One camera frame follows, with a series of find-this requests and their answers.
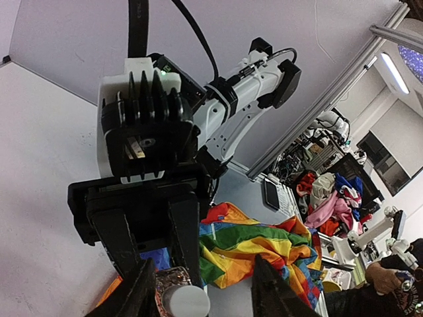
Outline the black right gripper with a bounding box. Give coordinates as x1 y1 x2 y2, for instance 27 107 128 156
67 164 210 287

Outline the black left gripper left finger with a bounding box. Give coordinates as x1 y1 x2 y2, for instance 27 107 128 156
87 258 156 317

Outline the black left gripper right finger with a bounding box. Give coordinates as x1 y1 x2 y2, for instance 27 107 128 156
252 254 319 317

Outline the glitter nail polish bottle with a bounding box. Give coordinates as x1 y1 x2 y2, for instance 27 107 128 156
155 266 192 316

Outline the white nail polish cap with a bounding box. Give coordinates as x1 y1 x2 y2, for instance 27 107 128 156
162 285 210 317

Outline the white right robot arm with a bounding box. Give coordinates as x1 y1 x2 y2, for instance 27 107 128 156
67 38 301 285

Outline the bystander hand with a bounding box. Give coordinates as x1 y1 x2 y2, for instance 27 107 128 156
365 262 402 295

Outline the rainbow coloured sleeve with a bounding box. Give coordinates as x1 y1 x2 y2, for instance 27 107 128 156
95 201 323 311

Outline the black smartphone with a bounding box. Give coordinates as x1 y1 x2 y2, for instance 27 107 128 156
264 180 280 210

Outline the pile of colourful clothes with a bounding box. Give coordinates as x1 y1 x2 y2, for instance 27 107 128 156
294 171 384 237

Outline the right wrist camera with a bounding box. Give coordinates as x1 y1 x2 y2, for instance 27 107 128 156
96 57 210 184

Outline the black camera cable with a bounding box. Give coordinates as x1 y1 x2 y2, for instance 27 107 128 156
128 0 220 83

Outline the aluminium frame post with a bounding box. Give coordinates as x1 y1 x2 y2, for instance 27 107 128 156
247 5 410 181

